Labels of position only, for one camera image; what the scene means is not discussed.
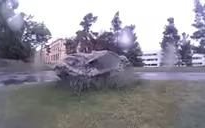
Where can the large grey rock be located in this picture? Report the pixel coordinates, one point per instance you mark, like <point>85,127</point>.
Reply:
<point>86,63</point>

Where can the group of dark trees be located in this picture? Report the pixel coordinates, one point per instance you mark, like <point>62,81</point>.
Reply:
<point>100,40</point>

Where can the grass strip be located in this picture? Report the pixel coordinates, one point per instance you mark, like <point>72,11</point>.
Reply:
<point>176,69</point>

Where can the pink building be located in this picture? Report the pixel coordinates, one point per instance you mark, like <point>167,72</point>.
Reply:
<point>56,50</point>

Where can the grass lawn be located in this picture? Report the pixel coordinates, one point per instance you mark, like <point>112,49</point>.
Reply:
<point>140,106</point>

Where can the large leafy tree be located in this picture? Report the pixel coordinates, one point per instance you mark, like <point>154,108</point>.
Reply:
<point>10,36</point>

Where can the grey asphalt road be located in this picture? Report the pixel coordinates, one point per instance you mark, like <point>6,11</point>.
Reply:
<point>176,76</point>

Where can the white building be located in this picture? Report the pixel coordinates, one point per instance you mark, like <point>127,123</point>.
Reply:
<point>151,58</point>

